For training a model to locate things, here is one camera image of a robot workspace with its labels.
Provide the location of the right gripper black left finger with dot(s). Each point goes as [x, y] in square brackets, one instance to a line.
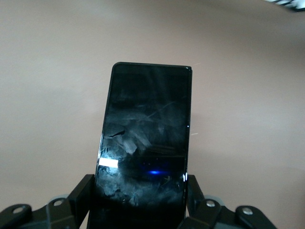
[76, 205]

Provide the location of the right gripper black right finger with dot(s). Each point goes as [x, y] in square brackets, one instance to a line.
[200, 210]

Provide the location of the black slab smartphone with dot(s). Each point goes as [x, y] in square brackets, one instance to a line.
[147, 143]

